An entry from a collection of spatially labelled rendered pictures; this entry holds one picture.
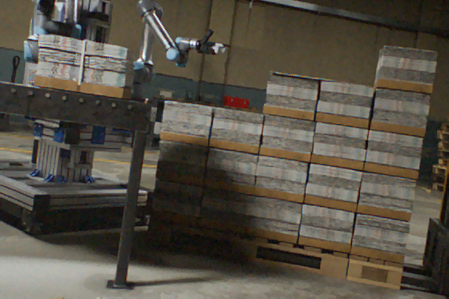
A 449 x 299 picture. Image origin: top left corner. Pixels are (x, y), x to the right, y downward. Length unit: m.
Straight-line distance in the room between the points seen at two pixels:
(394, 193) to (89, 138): 1.80
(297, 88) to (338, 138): 0.35
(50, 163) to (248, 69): 6.70
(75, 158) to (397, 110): 1.94
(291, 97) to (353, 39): 7.60
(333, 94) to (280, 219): 0.75
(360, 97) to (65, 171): 1.86
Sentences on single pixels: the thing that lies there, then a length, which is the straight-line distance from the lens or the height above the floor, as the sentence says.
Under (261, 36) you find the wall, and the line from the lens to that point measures 10.01.
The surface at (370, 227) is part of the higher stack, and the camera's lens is 3.03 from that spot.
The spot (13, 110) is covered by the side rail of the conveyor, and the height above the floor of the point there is 0.70.
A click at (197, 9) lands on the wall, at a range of 9.88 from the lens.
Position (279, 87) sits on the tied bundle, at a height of 0.99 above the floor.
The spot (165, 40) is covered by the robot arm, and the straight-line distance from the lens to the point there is 3.52.
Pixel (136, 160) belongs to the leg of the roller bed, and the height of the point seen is 0.55.
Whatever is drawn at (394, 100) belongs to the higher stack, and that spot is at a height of 1.00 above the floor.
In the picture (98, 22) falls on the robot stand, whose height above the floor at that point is 1.23.
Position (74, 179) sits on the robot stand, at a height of 0.24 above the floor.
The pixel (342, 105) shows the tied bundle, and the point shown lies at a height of 0.94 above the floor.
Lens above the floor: 0.82
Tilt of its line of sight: 3 degrees down
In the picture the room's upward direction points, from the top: 8 degrees clockwise
